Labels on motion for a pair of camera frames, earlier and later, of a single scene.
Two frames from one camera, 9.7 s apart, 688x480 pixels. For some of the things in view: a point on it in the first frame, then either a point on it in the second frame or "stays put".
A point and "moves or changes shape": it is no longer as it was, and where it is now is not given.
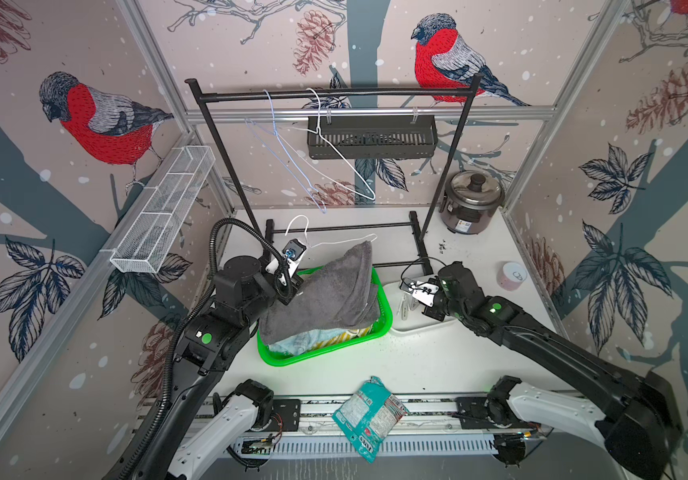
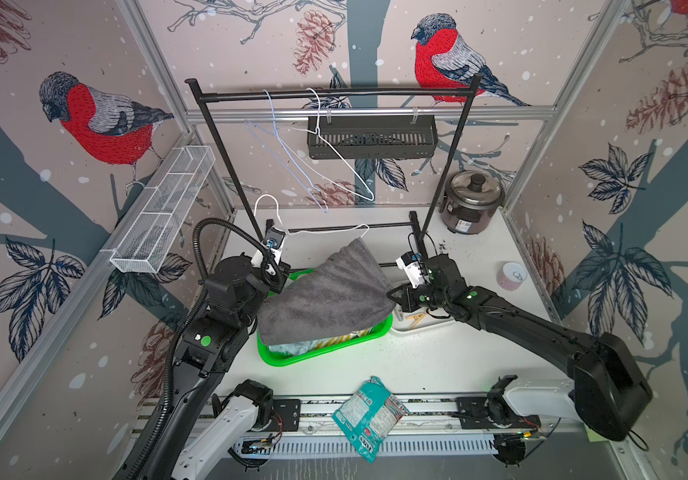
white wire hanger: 326,244 -> 309,231
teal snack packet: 370,416 stays put
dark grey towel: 339,293 moves or changes shape
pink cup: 510,275 stays put
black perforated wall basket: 368,138 stays put
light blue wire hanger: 273,142 stays put
